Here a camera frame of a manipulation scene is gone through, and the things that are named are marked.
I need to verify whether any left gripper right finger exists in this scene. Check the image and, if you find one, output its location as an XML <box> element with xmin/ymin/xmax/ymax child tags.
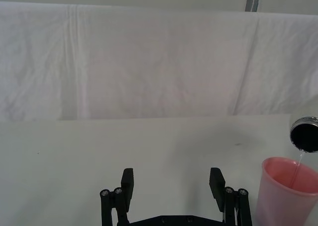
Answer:
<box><xmin>209</xmin><ymin>167</ymin><xmax>253</xmax><ymax>226</ymax></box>

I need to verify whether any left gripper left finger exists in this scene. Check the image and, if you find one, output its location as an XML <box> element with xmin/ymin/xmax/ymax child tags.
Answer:
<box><xmin>99</xmin><ymin>168</ymin><xmax>136</xmax><ymax>226</ymax></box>

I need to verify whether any cream vacuum bottle steel neck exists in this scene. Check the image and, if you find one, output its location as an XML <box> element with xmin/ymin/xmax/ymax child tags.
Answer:
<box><xmin>289</xmin><ymin>115</ymin><xmax>318</xmax><ymax>154</ymax></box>

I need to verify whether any pink plastic cup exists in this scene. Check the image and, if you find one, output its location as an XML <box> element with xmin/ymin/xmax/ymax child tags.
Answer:
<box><xmin>255</xmin><ymin>156</ymin><xmax>318</xmax><ymax>226</ymax></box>

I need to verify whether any white tablecloth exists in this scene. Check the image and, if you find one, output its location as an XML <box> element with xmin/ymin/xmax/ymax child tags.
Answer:
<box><xmin>0</xmin><ymin>113</ymin><xmax>318</xmax><ymax>226</ymax></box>

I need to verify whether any clear water stream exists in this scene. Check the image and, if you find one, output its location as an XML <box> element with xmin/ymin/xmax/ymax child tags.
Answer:
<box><xmin>291</xmin><ymin>150</ymin><xmax>306</xmax><ymax>189</ymax></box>

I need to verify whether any white curtain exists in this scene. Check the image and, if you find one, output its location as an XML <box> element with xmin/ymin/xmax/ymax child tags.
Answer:
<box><xmin>0</xmin><ymin>0</ymin><xmax>318</xmax><ymax>122</ymax></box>

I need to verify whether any grey striped post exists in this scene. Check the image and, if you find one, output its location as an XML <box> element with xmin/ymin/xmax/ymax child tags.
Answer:
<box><xmin>244</xmin><ymin>0</ymin><xmax>260</xmax><ymax>13</ymax></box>

